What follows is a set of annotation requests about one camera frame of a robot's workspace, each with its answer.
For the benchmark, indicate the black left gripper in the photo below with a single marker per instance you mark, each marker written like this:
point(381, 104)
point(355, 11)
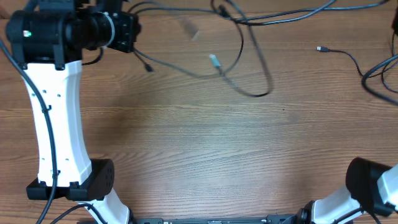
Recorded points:
point(129, 28)

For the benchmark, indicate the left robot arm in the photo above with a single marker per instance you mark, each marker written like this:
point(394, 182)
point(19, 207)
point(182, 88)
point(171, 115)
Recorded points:
point(47, 39)

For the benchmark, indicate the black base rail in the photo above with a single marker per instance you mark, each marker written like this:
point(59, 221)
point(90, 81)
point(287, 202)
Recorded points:
point(269, 219)

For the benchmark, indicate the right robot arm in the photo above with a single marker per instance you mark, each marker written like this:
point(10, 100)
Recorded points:
point(370, 187)

